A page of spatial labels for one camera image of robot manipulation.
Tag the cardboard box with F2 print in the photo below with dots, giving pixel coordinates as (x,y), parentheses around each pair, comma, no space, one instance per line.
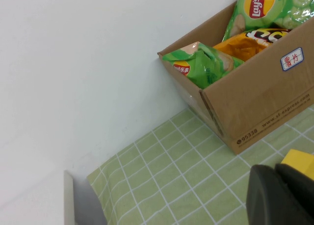
(257,107)

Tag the yellow foam cube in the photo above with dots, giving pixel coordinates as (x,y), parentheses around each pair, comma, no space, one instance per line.
(300,161)

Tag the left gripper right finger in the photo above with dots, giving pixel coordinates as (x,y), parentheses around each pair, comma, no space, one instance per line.
(299,185)

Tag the white label red two-character writing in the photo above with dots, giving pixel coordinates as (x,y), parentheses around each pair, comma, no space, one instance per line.
(292,59)

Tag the large green Lay's chips bag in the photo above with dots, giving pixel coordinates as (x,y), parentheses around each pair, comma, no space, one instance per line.
(265,4)

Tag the green checkered tablecloth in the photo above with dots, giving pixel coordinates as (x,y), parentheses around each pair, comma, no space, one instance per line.
(171,181)

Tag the orange snack bag lion print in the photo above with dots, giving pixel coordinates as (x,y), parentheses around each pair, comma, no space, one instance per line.
(240,47)

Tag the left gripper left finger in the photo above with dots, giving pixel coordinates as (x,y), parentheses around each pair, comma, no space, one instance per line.
(267,200)

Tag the small green Lay's chips bag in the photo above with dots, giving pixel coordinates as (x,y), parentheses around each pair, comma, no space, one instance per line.
(203,68)

